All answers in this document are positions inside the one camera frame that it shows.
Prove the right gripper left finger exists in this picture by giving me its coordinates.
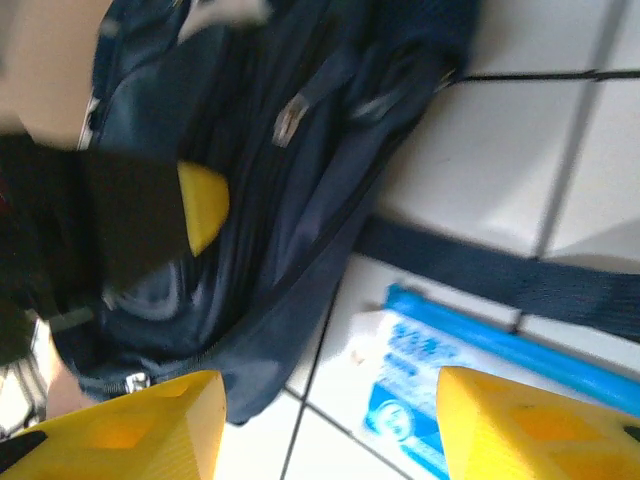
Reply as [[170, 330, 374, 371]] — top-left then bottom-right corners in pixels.
[[0, 369, 229, 480]]

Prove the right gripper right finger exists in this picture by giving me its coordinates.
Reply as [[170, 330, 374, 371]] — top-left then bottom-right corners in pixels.
[[437, 366, 640, 480]]

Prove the navy blue backpack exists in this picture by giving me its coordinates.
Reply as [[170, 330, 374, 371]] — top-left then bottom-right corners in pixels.
[[49, 0, 640, 426]]

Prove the clear blue pencil case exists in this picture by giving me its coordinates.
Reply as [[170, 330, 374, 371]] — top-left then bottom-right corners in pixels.
[[349, 282, 640, 480]]

